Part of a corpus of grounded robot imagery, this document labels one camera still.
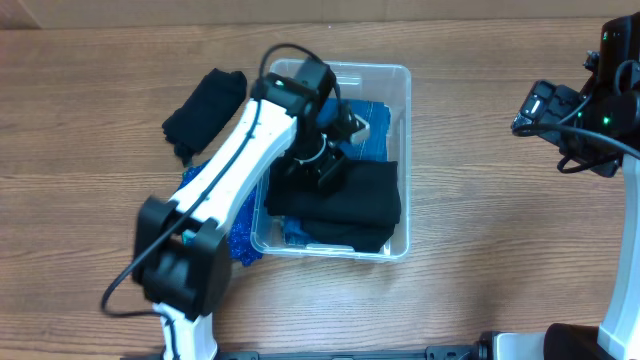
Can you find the black cloth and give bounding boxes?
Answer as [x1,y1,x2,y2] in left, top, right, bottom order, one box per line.
[264,160,401,227]
[301,220,395,253]

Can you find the blue denim jeans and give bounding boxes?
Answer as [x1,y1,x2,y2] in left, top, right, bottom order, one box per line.
[282,98,393,249]

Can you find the blue sequin fabric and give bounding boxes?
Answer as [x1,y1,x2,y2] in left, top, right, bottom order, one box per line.
[178,160,263,267]

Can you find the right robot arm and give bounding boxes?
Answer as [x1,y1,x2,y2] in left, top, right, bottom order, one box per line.
[478,14,639,360]

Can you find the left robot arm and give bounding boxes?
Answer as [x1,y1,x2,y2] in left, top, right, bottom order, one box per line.
[129,66,360,359]

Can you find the clear plastic storage bin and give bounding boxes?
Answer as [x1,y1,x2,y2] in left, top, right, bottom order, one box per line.
[250,61,412,262]

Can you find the rolled black sock garment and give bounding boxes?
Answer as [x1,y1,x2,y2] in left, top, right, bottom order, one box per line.
[162,68,247,167]

